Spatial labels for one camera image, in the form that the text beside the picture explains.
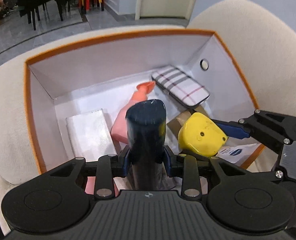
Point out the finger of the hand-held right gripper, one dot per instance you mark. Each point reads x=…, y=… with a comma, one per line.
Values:
x=235, y=130
x=190, y=153

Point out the beige sofa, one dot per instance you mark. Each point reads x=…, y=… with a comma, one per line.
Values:
x=250, y=42

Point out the dark blue shampoo bottle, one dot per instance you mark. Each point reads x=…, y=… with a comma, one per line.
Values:
x=145, y=135

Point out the white blue-printed packet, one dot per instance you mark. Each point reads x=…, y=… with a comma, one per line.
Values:
x=235, y=152

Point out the plaid zip case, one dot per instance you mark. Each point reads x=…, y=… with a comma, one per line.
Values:
x=180, y=85

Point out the white rectangular box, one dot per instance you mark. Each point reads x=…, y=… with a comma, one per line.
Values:
x=87, y=132

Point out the black dining chair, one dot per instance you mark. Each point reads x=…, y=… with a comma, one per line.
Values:
x=34, y=17

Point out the pink spray bottle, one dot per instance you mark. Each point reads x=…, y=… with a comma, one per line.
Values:
x=120, y=127

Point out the reddish brown small box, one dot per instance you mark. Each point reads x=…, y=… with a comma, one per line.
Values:
x=178, y=122

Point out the yellow tape measure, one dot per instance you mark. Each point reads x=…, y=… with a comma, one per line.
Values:
x=200, y=135

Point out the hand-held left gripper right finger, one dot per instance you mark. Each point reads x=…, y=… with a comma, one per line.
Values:
x=169, y=163

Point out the orange cardboard box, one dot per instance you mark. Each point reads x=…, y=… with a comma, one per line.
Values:
x=112, y=62

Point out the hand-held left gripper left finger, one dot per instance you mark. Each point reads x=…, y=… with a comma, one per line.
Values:
x=125, y=163

